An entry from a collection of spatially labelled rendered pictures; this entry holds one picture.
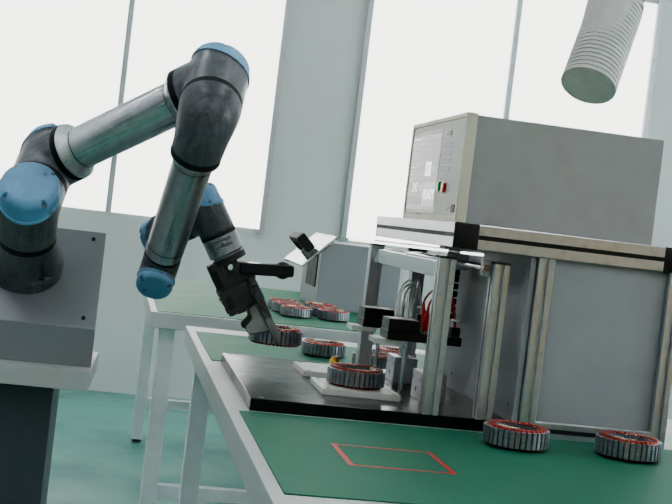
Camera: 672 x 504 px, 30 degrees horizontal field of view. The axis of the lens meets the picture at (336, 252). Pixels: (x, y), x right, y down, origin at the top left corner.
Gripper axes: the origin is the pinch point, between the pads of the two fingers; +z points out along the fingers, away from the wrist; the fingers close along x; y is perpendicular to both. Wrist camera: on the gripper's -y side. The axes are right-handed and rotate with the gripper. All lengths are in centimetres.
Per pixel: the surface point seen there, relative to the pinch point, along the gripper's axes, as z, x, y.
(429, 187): -16.4, 12.5, -39.8
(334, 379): 7.7, 27.4, -4.8
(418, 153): -22.7, -0.9, -43.7
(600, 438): 30, 60, -39
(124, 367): 47, -448, 54
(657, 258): 9, 46, -65
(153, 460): 39, -137, 42
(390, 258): -5.0, -0.3, -28.9
